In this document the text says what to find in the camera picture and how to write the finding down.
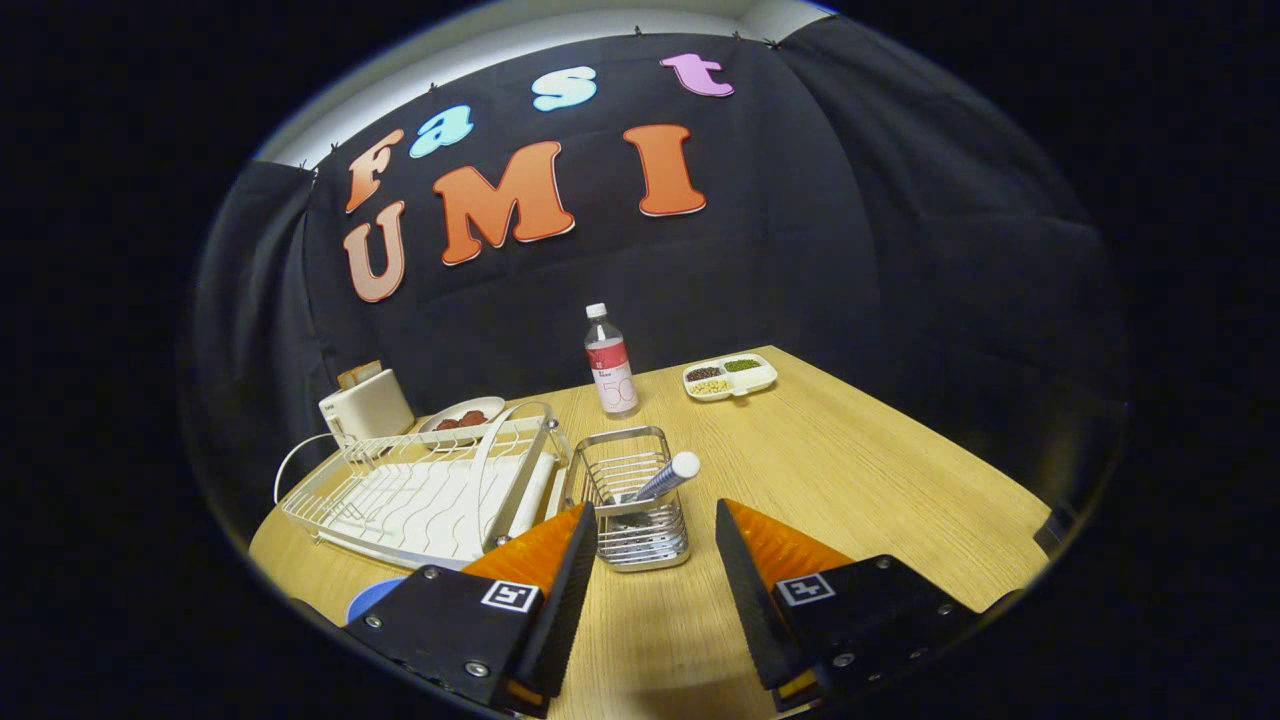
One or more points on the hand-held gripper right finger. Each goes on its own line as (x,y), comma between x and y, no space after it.
(745,600)

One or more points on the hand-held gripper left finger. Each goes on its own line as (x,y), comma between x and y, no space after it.
(565,590)

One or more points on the blue plate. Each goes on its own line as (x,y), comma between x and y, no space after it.
(372,600)

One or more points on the small white plate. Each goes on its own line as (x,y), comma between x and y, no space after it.
(480,408)

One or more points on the red food pieces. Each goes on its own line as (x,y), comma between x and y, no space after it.
(460,420)

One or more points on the white divided tray with beans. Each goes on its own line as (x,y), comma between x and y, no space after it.
(730,378)

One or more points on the clear bottle with red label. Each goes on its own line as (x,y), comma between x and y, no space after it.
(612,365)

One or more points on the white toaster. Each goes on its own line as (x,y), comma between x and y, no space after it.
(368,410)

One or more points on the toasted bread slice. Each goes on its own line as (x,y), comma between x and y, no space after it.
(358,375)

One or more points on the black backdrop cloth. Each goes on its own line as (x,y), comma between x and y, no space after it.
(850,250)

